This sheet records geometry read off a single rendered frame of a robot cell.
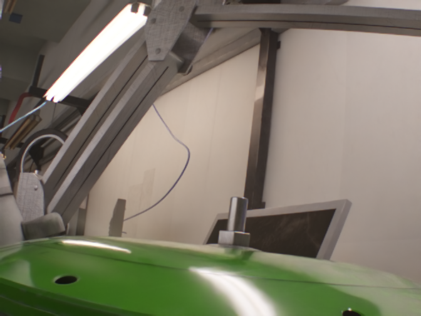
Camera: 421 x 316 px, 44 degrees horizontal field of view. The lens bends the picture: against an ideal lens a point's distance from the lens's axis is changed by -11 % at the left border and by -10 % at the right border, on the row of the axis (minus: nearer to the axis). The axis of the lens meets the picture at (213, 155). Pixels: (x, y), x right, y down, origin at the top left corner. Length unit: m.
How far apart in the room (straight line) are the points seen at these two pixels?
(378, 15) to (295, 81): 1.33
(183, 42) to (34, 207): 0.34
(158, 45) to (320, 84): 1.11
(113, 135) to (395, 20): 0.42
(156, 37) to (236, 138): 1.44
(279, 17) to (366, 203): 0.91
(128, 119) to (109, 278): 0.61
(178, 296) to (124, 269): 0.03
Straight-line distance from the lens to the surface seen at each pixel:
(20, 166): 3.99
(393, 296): 0.22
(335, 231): 1.02
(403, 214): 1.42
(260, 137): 1.96
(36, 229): 0.54
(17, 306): 0.19
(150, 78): 0.77
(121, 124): 0.79
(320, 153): 1.74
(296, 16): 0.68
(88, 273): 0.20
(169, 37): 0.76
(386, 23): 0.64
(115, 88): 0.81
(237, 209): 0.32
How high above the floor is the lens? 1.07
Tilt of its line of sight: 13 degrees up
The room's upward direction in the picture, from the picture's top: 7 degrees clockwise
